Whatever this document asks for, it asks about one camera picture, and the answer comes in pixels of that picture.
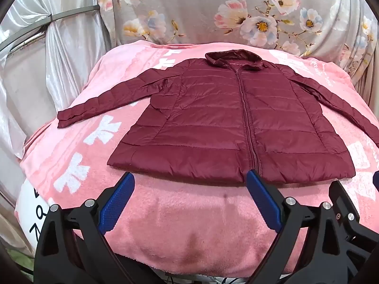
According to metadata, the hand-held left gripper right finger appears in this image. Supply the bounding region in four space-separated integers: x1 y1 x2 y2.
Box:
237 170 368 284

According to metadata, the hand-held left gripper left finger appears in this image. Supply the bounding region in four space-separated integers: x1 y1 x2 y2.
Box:
34 172 162 284

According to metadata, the maroon puffer jacket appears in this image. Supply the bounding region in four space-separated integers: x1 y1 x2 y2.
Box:
57 51 379 184

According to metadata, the pink printed blanket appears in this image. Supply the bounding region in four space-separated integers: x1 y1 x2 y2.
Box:
15 40 379 275

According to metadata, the white printed cloth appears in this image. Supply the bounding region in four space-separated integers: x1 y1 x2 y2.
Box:
16 180 49 244

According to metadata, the white satin curtain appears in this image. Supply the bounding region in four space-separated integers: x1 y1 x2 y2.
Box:
0 0 117 160

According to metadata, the grey floral cloth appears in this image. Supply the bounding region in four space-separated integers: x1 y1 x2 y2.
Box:
98 0 379 107

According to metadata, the grey strap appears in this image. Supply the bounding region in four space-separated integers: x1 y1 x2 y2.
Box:
44 4 99 26

